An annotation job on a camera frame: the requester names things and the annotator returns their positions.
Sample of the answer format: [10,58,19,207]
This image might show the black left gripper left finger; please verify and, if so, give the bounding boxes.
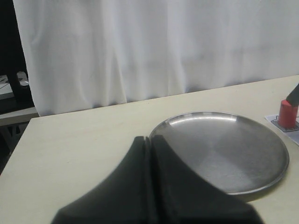
[52,137,148,224]

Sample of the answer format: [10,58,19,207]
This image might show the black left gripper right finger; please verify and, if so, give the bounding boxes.
[150,135,262,224]

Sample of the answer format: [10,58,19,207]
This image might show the red cylinder game piece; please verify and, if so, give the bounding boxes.
[278,99,298,129]

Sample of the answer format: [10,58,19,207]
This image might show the round metal plate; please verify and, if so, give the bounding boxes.
[149,112,290,196]

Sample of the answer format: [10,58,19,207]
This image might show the background grey table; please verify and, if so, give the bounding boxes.
[0,71,39,126]

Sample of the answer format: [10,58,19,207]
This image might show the paper game board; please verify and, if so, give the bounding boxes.
[264,113,299,147]

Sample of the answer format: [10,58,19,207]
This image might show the white curtain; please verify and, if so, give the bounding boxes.
[14,0,299,116]

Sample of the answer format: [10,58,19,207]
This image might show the dark object at top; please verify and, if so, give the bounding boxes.
[286,84,299,107]

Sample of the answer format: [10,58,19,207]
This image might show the black stand in background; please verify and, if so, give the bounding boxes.
[0,0,33,103]

